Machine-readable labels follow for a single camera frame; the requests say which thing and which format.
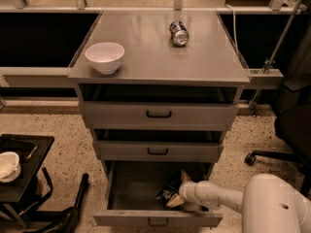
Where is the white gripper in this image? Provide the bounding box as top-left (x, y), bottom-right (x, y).
top-left (166, 170), bottom-right (213, 212)

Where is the blue chip bag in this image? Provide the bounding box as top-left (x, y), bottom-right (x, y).
top-left (156, 175), bottom-right (182, 202)

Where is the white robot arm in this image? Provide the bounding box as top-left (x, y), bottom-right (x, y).
top-left (167, 171), bottom-right (311, 233)

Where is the grey bottom drawer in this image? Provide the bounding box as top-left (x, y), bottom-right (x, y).
top-left (93, 161), bottom-right (223, 227)

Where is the grey drawer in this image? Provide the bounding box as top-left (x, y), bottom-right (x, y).
top-left (93, 129), bottom-right (224, 162)
top-left (79, 83), bottom-right (238, 131)
top-left (93, 161), bottom-right (223, 227)

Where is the grey middle drawer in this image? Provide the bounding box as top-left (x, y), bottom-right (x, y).
top-left (93, 129), bottom-right (224, 162)

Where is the grey drawer cabinet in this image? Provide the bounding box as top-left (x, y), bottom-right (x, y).
top-left (67, 9), bottom-right (253, 167)

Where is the grey top drawer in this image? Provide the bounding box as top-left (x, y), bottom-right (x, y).
top-left (79, 83), bottom-right (238, 131)

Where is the black office chair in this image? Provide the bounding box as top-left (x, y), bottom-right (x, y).
top-left (244, 27), bottom-right (311, 197)

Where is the white bowl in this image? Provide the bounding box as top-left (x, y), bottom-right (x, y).
top-left (85, 42), bottom-right (125, 75)

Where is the black side table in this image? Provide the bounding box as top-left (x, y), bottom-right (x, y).
top-left (0, 134), bottom-right (54, 228)

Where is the soda can lying down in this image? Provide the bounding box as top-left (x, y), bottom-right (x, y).
top-left (169, 20), bottom-right (190, 47)

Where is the white cup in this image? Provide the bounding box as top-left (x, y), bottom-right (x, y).
top-left (0, 151), bottom-right (21, 183)

